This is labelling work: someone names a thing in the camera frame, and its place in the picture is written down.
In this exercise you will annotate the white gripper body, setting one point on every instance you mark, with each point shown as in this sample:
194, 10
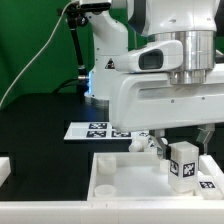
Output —
151, 102

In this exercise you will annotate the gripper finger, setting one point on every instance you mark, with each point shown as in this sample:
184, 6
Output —
163, 150
206, 132

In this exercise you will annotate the white square tabletop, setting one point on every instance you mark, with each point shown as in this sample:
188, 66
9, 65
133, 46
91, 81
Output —
130, 177

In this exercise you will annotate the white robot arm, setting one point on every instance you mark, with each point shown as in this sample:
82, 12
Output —
173, 81

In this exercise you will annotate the white right rail block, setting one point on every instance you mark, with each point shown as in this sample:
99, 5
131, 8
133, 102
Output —
208, 166

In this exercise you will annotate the white rail block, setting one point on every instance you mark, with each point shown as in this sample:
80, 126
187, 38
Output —
208, 166
5, 169

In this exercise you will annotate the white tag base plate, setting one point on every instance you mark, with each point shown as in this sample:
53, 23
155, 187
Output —
96, 131

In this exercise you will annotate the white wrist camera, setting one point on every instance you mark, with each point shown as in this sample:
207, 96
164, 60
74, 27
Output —
153, 57

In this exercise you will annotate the white left rail block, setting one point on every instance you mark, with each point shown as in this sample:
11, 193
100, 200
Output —
5, 169

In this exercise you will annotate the white front rail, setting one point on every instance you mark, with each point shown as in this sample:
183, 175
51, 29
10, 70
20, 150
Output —
125, 212

